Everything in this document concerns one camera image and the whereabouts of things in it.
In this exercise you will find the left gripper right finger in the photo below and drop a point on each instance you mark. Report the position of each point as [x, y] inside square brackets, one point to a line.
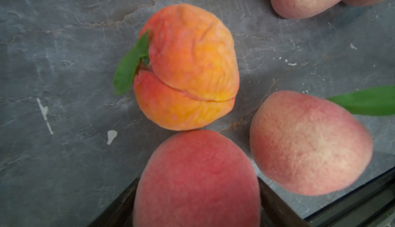
[275, 212]

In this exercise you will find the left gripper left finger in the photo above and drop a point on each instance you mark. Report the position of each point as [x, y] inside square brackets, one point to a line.
[120, 212]

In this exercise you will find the orange yellow peach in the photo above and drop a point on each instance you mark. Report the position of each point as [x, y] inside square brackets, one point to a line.
[183, 68]

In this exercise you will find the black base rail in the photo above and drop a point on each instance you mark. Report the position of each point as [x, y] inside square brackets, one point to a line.
[370, 205]

